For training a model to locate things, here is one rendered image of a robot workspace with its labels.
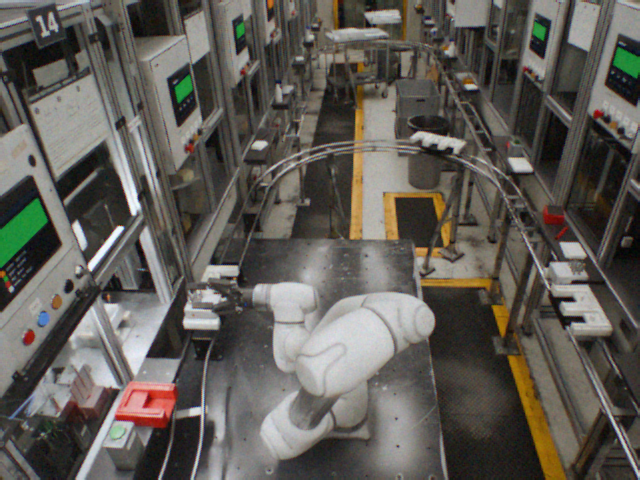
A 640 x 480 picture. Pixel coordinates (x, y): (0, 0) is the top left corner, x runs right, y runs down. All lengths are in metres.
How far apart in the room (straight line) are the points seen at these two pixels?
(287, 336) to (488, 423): 1.45
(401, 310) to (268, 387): 0.98
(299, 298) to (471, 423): 1.42
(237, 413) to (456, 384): 1.37
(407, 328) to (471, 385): 1.80
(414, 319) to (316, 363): 0.23
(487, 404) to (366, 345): 1.82
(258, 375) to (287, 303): 0.50
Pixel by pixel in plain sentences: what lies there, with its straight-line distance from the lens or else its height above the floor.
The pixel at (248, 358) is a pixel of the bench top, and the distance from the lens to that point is 2.01.
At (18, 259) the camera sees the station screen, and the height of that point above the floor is 1.60.
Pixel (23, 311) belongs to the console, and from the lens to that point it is 1.25.
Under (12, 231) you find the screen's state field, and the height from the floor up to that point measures 1.66.
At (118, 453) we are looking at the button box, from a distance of 1.50.
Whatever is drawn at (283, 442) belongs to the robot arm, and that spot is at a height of 0.89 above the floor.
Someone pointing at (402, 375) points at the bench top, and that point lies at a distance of 1.92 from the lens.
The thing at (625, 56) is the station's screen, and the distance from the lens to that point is 2.11.
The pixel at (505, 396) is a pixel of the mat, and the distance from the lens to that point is 2.80.
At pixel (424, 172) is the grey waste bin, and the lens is 4.41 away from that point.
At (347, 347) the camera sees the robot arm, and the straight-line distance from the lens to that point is 0.96.
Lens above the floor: 2.18
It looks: 34 degrees down
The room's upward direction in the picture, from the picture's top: 3 degrees counter-clockwise
